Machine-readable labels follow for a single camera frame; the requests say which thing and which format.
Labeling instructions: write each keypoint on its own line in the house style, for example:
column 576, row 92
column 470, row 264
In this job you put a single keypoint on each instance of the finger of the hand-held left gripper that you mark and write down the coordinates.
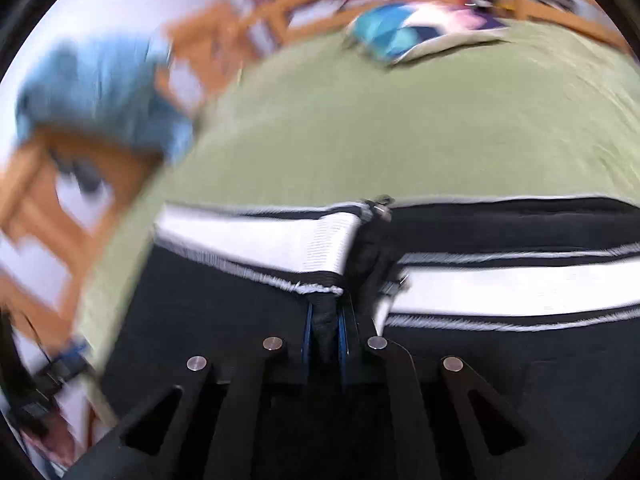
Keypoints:
column 75, row 355

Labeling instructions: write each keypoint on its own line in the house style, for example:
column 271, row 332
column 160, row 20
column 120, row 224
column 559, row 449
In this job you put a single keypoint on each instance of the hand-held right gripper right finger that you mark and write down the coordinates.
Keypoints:
column 343, row 340

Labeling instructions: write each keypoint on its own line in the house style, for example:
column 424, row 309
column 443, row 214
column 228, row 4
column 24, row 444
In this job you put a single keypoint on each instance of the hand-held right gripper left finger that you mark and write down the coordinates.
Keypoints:
column 307, row 330

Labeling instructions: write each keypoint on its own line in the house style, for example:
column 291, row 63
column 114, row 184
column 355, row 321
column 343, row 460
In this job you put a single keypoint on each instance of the black white-striped pants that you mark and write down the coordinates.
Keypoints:
column 500, row 227

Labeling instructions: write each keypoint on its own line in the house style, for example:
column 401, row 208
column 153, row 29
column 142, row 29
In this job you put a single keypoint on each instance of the green fleece blanket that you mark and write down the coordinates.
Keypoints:
column 400, row 125

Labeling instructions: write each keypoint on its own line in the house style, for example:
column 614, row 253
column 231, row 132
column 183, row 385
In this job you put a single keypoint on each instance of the blue plush blanket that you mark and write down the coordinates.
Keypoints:
column 100, row 90

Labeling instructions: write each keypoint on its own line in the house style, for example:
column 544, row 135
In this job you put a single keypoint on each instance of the geometric patterned pillow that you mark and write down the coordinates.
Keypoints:
column 395, row 35

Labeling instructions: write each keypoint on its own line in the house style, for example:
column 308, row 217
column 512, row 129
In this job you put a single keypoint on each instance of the wooden bed frame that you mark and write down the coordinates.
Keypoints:
column 107, row 157

